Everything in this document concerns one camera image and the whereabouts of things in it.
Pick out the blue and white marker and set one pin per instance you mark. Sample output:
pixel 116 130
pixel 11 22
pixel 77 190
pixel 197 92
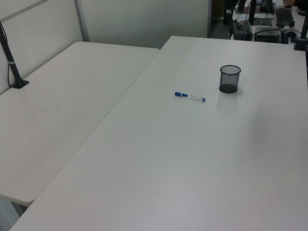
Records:
pixel 190 96

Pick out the black mesh pen cup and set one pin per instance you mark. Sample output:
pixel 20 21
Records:
pixel 229 83

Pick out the white side table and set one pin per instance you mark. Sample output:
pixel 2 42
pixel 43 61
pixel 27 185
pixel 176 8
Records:
pixel 60 108

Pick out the black case with green trim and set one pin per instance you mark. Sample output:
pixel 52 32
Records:
pixel 241 31

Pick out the black desktop box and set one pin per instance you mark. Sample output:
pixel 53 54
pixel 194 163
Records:
pixel 267 34

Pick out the black monitor stand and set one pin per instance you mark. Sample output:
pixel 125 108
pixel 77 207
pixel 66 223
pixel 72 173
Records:
pixel 252 12

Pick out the grey partition post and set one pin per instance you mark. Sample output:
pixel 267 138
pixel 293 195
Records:
pixel 81 21

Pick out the black camera pole with clamp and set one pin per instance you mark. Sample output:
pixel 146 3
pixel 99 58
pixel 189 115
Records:
pixel 12 65

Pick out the black pole clamp mount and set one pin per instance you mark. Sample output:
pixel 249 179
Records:
pixel 299 44

